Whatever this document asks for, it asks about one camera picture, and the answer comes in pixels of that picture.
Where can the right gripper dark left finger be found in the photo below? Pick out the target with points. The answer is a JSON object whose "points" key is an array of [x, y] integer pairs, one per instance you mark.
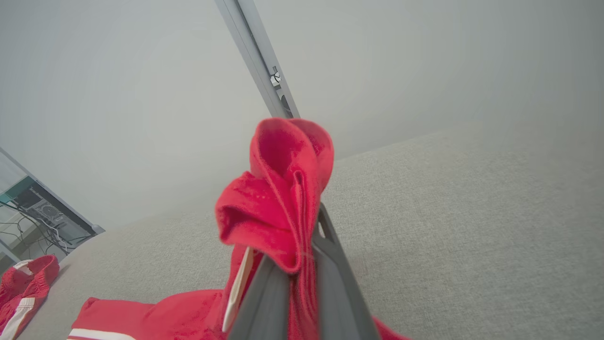
{"points": [[264, 311]]}

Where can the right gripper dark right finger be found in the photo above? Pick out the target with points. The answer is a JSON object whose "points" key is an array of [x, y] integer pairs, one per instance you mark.
{"points": [[339, 302]]}

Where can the red white jersey shirt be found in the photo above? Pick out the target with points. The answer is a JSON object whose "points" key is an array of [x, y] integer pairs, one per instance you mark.
{"points": [[273, 198]]}

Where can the red white sports shorts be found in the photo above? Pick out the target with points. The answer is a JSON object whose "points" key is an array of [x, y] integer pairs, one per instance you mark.
{"points": [[28, 283]]}

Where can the teal green board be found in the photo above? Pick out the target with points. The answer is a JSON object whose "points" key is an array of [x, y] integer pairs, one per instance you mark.
{"points": [[16, 189]]}

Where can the grey partition post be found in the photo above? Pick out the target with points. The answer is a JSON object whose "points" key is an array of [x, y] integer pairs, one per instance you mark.
{"points": [[255, 56]]}

